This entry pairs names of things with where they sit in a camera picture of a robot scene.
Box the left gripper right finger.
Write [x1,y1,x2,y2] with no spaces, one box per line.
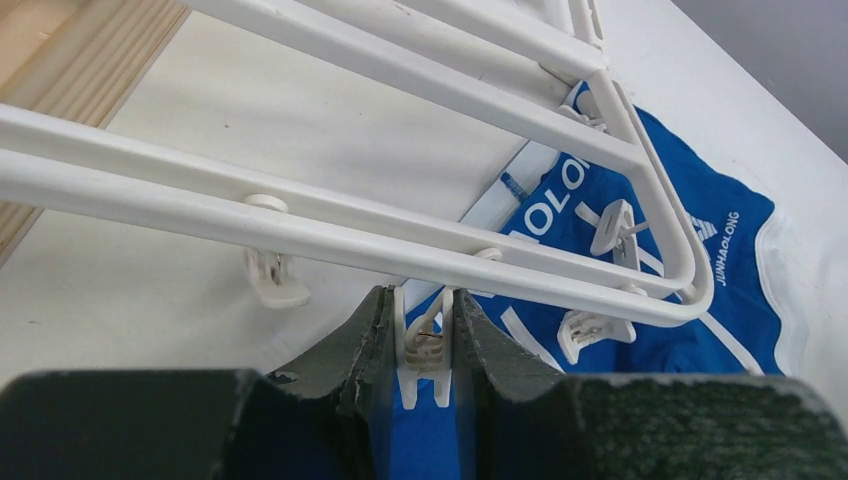
[453,289,583,479]

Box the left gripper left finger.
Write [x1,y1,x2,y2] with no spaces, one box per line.
[266,286,397,479]

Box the blue boxer underwear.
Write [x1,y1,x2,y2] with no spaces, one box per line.
[390,82,810,480]

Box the white plastic clip hanger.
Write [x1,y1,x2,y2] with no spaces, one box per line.
[1,1,714,382]

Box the wooden hanger stand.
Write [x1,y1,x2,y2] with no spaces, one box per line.
[0,0,193,266]

